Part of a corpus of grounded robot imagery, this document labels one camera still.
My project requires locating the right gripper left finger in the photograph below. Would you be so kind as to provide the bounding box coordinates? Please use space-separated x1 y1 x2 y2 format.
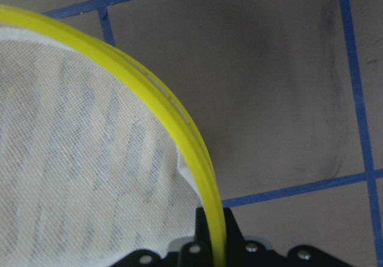
113 207 213 267

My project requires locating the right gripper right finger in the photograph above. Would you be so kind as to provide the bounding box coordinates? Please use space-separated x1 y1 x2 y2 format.
223 208 350 267

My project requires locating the white cloth liner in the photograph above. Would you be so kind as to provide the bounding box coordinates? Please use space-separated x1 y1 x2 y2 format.
0 24 204 265

